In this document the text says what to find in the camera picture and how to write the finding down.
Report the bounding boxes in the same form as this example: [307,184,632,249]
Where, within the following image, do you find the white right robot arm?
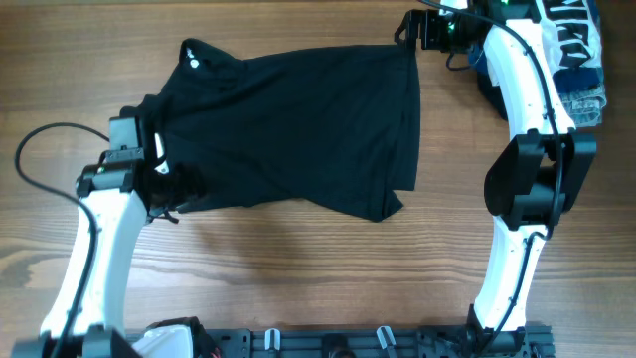
[394,1,597,357]

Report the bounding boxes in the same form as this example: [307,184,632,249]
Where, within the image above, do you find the navy blue folded garment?
[468,45,604,120]

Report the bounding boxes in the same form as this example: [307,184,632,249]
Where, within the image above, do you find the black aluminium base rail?
[207,325,557,358]

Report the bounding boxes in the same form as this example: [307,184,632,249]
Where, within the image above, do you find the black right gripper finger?
[402,19,421,49]
[394,9,426,44]

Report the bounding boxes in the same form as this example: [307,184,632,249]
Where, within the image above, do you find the grey folded garment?
[559,84,607,127]

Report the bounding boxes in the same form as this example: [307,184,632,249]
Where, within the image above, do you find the black t-shirt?
[121,39,420,222]

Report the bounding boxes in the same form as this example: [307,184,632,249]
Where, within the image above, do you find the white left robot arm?
[11,117,211,357]

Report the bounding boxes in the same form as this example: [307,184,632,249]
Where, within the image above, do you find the white printed folded shirt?
[536,0,602,75]

